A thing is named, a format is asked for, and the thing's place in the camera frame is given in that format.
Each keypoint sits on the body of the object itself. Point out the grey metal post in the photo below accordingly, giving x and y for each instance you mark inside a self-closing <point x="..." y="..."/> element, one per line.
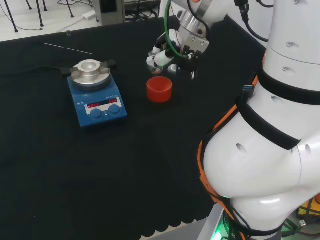
<point x="110" y="11"/>

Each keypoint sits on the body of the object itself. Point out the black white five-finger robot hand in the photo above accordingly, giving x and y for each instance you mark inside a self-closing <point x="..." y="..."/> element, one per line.
<point x="162" y="58"/>

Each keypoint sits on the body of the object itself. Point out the grey wrist bracket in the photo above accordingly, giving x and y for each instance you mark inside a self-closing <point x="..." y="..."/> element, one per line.
<point x="198" y="41"/>

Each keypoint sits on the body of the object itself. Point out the clear glass round-bottom flask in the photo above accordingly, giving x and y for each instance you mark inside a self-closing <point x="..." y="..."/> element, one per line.
<point x="156" y="71"/>

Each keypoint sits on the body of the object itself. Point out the black bench cloth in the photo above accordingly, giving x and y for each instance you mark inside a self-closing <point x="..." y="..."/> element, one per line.
<point x="125" y="162"/>

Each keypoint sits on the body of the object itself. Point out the black stand leg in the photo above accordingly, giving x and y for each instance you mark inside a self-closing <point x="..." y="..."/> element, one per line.
<point x="12" y="17"/>
<point x="40" y="15"/>
<point x="70" y="10"/>

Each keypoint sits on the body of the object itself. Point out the blue USB plug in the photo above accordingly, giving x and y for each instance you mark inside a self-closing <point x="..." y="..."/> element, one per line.
<point x="249" y="90"/>

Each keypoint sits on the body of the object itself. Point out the heater with blue base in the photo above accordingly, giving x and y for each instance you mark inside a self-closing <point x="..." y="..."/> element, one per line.
<point x="100" y="117"/>

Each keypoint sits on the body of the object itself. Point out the thin glass rod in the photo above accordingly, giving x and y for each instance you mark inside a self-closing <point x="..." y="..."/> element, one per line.
<point x="67" y="48"/>

